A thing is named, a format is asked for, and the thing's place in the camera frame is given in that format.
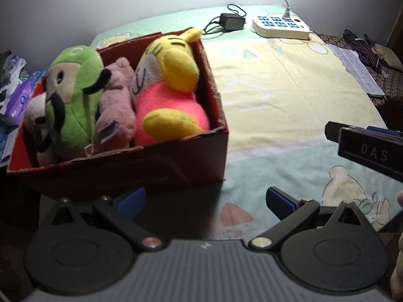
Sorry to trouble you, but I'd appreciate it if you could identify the green plush toy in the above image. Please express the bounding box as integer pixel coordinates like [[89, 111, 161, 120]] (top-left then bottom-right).
[[42, 46, 111, 160]]

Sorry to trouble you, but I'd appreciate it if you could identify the printed baby blanket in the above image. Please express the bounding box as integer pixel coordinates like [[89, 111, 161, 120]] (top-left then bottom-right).
[[90, 5, 391, 241]]

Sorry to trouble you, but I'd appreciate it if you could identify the person's right hand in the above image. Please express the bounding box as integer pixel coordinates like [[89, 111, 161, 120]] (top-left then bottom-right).
[[390, 190, 403, 299]]

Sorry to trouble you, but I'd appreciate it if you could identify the purple small box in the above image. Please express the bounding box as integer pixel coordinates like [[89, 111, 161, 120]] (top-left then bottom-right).
[[6, 80, 35, 127]]

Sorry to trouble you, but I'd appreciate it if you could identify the white paper notebook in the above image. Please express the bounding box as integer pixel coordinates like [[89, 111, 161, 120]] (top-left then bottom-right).
[[327, 45, 385, 98]]

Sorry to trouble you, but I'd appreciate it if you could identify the pink plush bear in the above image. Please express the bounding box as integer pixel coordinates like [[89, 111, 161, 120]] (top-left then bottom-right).
[[94, 57, 137, 150]]

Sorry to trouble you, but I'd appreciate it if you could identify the pile of patterned clothes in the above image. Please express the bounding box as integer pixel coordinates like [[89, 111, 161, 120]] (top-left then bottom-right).
[[0, 50, 26, 115]]

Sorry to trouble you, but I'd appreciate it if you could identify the red cardboard box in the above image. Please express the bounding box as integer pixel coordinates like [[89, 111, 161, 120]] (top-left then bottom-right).
[[6, 31, 229, 201]]

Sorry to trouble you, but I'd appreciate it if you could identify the blue patterned cloth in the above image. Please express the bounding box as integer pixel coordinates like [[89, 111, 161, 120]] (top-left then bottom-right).
[[0, 72, 48, 168]]

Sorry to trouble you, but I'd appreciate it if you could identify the dark striped clothing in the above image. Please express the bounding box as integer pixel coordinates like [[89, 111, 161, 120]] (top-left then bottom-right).
[[343, 29, 383, 70]]

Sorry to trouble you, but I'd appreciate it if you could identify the yellow plush tiger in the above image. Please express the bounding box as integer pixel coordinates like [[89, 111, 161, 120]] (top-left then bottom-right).
[[132, 27, 211, 147]]

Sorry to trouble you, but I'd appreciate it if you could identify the brown patterned cloth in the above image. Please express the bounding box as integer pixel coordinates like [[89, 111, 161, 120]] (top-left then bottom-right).
[[317, 33, 403, 102]]

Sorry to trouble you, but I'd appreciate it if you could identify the white plush rabbit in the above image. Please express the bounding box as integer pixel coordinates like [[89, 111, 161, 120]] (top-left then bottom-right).
[[24, 93, 60, 167]]

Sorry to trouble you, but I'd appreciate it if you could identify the white power strip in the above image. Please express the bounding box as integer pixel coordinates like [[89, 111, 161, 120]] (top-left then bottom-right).
[[252, 15, 311, 41]]

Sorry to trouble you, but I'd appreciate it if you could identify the black charger cable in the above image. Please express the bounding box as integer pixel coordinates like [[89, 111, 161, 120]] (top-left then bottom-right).
[[201, 4, 248, 35]]

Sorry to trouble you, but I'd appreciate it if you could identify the black charger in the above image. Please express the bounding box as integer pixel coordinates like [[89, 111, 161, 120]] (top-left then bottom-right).
[[220, 13, 246, 31]]

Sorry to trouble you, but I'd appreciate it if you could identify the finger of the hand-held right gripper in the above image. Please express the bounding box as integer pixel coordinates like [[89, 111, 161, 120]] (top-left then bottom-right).
[[325, 121, 347, 145], [367, 126, 403, 138]]

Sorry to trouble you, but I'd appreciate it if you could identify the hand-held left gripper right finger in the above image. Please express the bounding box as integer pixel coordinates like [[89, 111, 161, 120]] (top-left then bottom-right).
[[249, 186, 372, 252]]

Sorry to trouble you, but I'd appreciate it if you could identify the beige cloth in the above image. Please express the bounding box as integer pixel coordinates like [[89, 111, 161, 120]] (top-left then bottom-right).
[[372, 45, 403, 68]]

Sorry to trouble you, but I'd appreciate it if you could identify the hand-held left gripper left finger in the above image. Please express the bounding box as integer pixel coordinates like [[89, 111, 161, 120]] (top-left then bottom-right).
[[52, 186, 164, 252]]

